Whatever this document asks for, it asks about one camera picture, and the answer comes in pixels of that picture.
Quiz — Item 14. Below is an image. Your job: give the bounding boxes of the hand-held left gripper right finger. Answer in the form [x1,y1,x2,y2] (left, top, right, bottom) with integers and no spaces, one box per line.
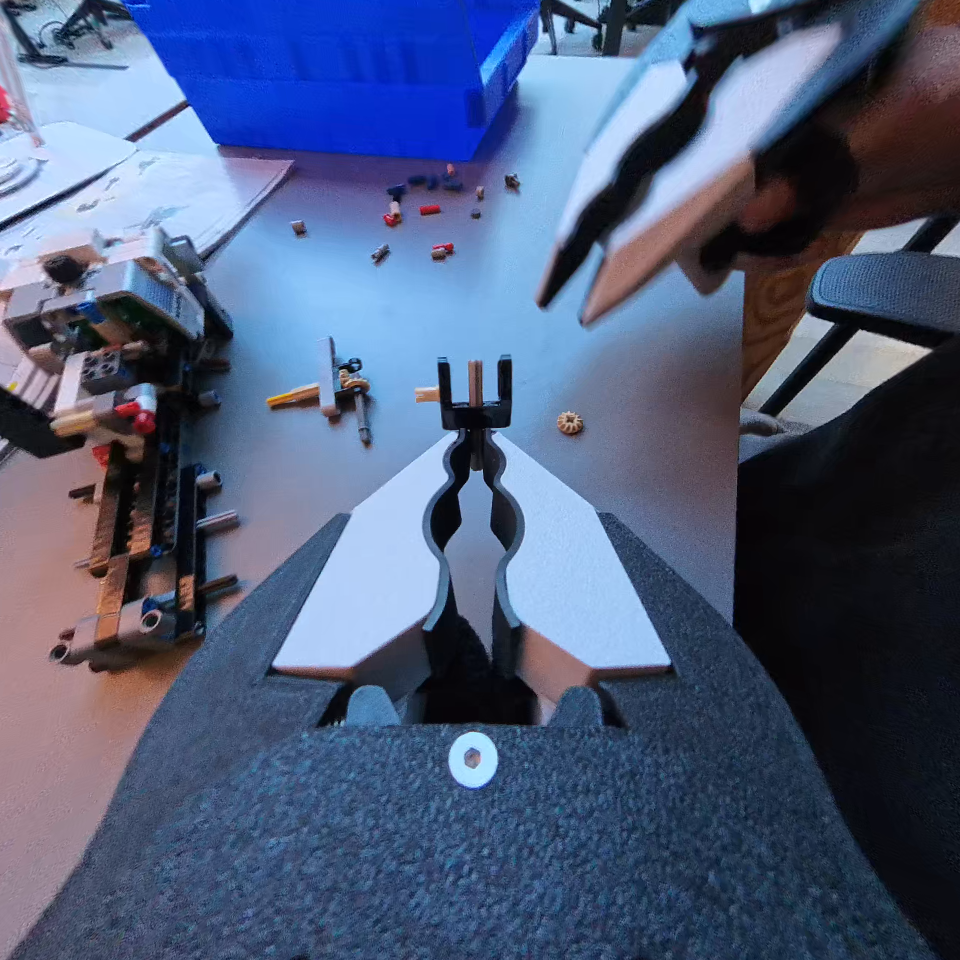
[483,429,672,705]

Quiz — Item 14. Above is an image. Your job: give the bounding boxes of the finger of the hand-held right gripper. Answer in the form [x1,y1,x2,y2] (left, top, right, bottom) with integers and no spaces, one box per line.
[534,58,710,310]
[579,22,845,327]

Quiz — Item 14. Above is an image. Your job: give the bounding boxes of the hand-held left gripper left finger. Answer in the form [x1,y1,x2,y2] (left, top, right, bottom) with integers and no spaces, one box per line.
[271,429,472,702]

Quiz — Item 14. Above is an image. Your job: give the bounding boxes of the black lego frame assembly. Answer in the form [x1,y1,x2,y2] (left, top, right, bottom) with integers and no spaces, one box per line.
[414,354,513,472]

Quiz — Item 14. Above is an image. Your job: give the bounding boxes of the grey lego beam assembly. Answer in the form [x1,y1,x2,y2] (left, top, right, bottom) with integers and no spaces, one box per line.
[266,336,374,446]

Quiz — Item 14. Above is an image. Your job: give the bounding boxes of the scattered small lego pieces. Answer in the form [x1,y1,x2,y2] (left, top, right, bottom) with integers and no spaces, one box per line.
[369,163,522,264]

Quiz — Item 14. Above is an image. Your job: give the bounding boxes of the lego truck model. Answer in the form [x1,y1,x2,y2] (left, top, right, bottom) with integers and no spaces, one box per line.
[0,227,241,674]

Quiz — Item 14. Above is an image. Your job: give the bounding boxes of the person's right hand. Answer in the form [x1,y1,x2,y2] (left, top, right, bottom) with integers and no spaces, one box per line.
[847,0,960,222]

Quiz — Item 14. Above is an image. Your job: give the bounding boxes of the black office chair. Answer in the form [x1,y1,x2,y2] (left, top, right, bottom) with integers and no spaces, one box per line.
[540,0,680,57]
[757,213,960,421]

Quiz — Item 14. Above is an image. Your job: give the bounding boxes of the blue plastic bin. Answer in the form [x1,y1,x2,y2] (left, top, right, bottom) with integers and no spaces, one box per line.
[122,0,543,162]

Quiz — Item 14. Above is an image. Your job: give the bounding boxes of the open instruction booklet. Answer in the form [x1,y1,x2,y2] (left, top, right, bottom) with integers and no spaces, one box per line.
[0,152,296,262]

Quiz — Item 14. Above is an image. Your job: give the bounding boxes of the white rounded board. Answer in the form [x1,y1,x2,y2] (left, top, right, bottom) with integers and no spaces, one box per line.
[0,122,140,226]

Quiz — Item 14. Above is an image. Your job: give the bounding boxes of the clear plastic cylinder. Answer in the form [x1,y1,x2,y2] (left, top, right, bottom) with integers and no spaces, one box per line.
[0,0,45,151]

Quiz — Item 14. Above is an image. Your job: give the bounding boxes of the black desk frame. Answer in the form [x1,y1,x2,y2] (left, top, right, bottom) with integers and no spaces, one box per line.
[0,0,130,72]

